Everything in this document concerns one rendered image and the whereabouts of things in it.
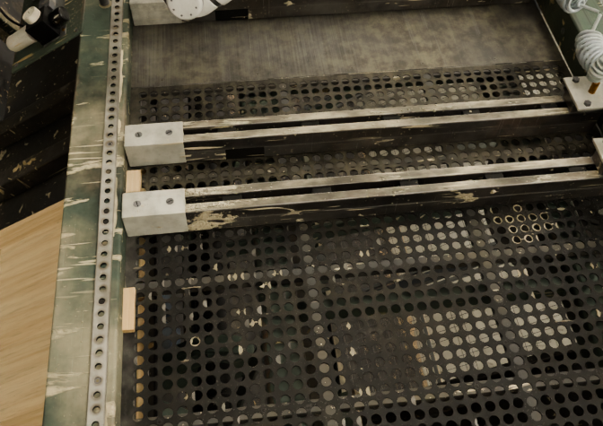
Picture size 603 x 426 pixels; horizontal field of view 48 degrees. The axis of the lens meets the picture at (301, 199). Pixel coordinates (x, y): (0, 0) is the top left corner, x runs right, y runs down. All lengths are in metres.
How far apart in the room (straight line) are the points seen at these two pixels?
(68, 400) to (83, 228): 0.35
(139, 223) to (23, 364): 0.52
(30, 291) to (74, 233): 0.45
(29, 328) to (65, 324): 0.47
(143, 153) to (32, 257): 0.52
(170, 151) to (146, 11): 0.47
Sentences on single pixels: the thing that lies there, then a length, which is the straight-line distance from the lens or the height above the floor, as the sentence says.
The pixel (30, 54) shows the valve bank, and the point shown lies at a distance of 1.93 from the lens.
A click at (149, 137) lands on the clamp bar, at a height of 0.97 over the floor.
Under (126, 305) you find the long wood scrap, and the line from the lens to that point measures 1.36.
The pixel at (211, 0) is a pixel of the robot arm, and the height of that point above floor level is 1.18.
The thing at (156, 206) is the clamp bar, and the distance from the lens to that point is 1.39.
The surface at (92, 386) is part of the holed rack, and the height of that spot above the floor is 0.88.
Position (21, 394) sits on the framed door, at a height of 0.46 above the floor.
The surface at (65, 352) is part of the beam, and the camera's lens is 1.30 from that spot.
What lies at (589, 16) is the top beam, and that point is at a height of 1.92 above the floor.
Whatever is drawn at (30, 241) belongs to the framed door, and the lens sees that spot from 1.94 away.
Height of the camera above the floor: 1.69
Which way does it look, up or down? 20 degrees down
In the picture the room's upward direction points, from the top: 67 degrees clockwise
